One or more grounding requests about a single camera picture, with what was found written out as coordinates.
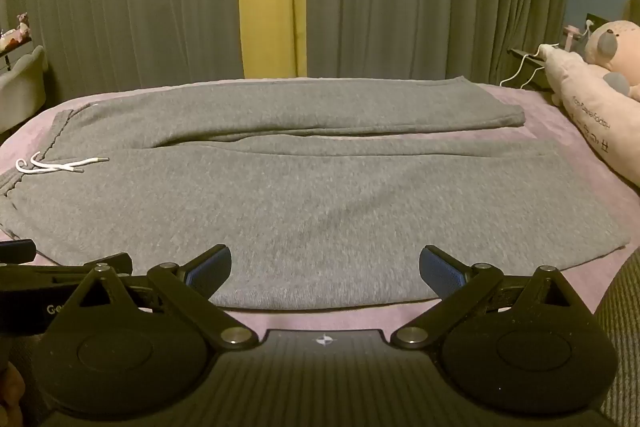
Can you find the pink printed pillow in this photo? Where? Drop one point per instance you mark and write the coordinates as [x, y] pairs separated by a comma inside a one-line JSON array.
[[595, 117]]

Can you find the pale upholstered chair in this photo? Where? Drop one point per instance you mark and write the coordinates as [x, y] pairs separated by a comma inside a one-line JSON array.
[[20, 82]]

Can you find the grey pants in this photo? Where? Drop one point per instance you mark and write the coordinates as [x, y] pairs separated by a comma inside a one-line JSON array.
[[300, 207]]

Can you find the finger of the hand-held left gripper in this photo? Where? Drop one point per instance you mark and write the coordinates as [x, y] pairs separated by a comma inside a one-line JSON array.
[[16, 250]]

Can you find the dark bedside table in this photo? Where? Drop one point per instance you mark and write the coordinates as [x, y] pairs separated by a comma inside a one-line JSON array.
[[525, 55]]

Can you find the small pink stand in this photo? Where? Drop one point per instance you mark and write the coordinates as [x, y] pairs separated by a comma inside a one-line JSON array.
[[570, 35]]

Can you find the dark shelf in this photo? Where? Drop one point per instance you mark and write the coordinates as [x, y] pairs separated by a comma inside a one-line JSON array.
[[17, 45]]

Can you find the person's left hand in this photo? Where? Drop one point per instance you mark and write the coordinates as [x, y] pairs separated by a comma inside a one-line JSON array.
[[10, 392]]

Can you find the small plush figurine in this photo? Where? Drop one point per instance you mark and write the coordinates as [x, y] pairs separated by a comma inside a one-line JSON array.
[[22, 26]]

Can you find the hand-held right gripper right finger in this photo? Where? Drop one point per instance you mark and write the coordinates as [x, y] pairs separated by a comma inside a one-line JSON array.
[[440, 272]]

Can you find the green headboard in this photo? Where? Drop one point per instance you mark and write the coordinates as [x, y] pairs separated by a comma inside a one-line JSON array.
[[635, 2]]

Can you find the pink plush bear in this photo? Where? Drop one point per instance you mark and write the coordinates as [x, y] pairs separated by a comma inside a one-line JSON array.
[[622, 49]]

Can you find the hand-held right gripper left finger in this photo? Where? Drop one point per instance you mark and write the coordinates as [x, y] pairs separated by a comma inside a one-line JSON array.
[[212, 268]]

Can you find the dark striped cloth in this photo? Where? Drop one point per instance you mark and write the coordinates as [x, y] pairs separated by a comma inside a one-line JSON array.
[[625, 307]]

